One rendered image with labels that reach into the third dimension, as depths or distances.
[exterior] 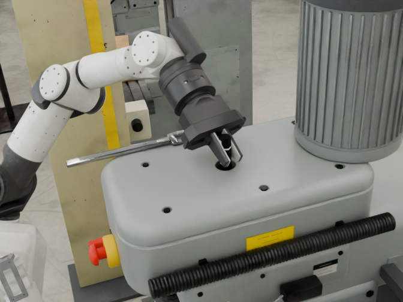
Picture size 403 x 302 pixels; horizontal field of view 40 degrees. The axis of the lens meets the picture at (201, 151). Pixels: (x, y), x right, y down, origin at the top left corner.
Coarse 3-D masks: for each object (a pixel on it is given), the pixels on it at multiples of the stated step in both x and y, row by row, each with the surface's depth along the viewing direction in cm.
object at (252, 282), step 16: (304, 256) 104; (320, 256) 105; (336, 256) 106; (256, 272) 102; (272, 272) 103; (288, 272) 104; (304, 272) 105; (320, 272) 107; (336, 272) 109; (192, 288) 99; (208, 288) 99; (224, 288) 101; (240, 288) 102; (256, 288) 103; (272, 288) 105
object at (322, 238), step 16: (336, 224) 100; (352, 224) 99; (368, 224) 99; (384, 224) 99; (288, 240) 96; (304, 240) 96; (320, 240) 96; (336, 240) 97; (352, 240) 98; (240, 256) 93; (256, 256) 93; (272, 256) 94; (288, 256) 95; (176, 272) 92; (192, 272) 91; (208, 272) 91; (224, 272) 92; (240, 272) 93; (160, 288) 89; (176, 288) 90
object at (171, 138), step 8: (168, 136) 110; (176, 136) 111; (136, 144) 108; (144, 144) 108; (152, 144) 108; (160, 144) 108; (176, 144) 108; (104, 152) 106; (112, 152) 106; (120, 152) 106; (128, 152) 107; (72, 160) 105; (80, 160) 104; (88, 160) 104; (96, 160) 105
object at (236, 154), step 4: (228, 128) 102; (224, 132) 100; (228, 132) 100; (232, 140) 100; (232, 144) 99; (236, 144) 100; (232, 148) 100; (236, 148) 99; (232, 152) 100; (236, 152) 99; (240, 152) 99; (232, 156) 101; (236, 156) 99; (240, 156) 99; (236, 160) 100
